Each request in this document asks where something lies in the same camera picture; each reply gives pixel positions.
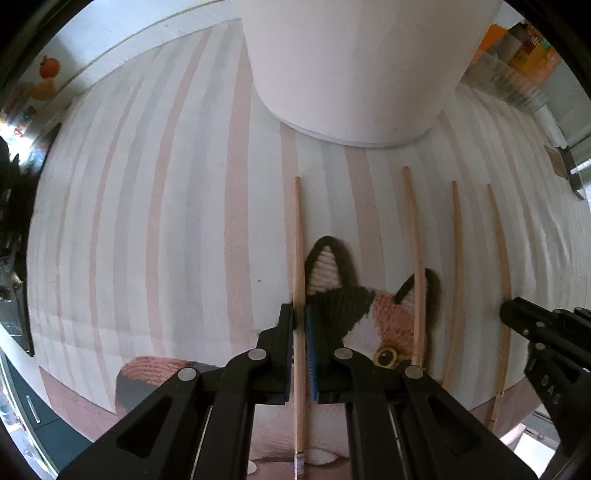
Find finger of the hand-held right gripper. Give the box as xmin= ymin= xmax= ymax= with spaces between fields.
xmin=499 ymin=296 xmax=591 ymax=356

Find teal base cabinet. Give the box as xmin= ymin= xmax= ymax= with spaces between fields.
xmin=0 ymin=357 xmax=95 ymax=464

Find black gas stove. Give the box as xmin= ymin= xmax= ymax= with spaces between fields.
xmin=0 ymin=124 xmax=37 ymax=359

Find large white cylindrical container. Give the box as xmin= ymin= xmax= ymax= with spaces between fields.
xmin=241 ymin=0 xmax=502 ymax=148

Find orange boxes on shelf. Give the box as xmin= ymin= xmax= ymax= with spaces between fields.
xmin=510 ymin=21 xmax=557 ymax=75

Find striped cat print tablecloth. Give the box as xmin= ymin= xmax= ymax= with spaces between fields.
xmin=25 ymin=18 xmax=587 ymax=480

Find brown card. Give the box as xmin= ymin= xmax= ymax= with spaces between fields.
xmin=544 ymin=144 xmax=570 ymax=179

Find cartoon fruit wall sticker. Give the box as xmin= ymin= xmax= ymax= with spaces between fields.
xmin=9 ymin=54 xmax=63 ymax=134

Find orange packet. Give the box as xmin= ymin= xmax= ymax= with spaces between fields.
xmin=479 ymin=24 xmax=509 ymax=55

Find clear plastic organizer tray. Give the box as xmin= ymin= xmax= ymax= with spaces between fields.
xmin=461 ymin=44 xmax=563 ymax=117

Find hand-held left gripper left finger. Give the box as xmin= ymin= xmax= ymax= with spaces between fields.
xmin=58 ymin=302 xmax=296 ymax=480

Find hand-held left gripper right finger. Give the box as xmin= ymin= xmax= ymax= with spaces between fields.
xmin=305 ymin=308 xmax=539 ymax=480

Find light wooden chopstick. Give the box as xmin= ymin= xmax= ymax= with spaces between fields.
xmin=292 ymin=176 xmax=308 ymax=479
xmin=487 ymin=184 xmax=513 ymax=433

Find white tissue paper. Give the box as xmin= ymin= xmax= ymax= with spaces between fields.
xmin=537 ymin=105 xmax=563 ymax=145

